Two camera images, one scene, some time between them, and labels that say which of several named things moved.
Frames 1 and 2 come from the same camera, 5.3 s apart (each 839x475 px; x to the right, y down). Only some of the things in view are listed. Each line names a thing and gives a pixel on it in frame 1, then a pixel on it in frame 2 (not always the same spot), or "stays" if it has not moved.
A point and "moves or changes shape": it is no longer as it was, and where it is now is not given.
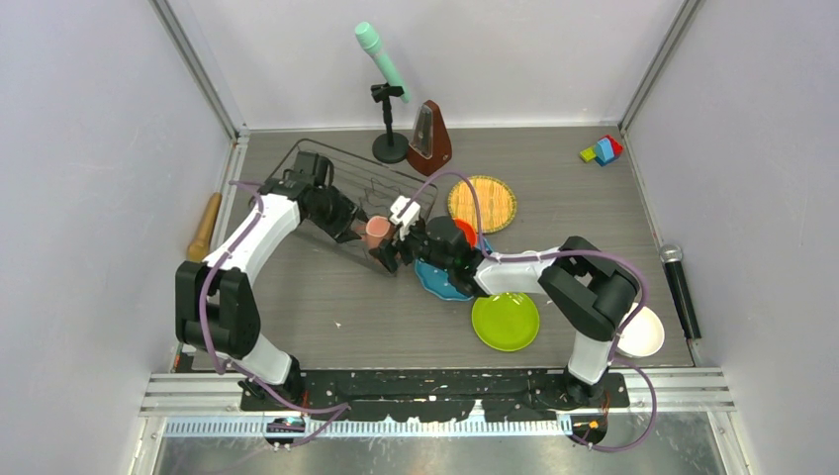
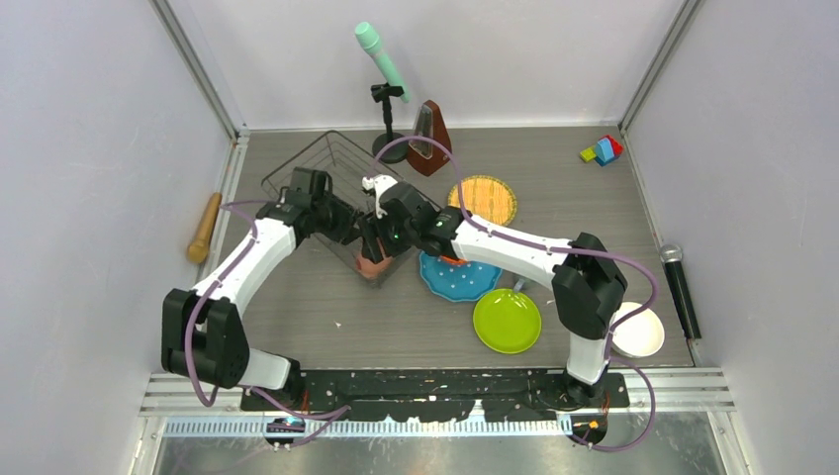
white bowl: x=642 y=333 stays
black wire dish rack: x=340 y=194 moves or changes shape
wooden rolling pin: x=198 y=248 stays
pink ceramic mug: x=377 y=230 moves or changes shape
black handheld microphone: x=671 y=256 stays
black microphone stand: x=388 y=147 stays
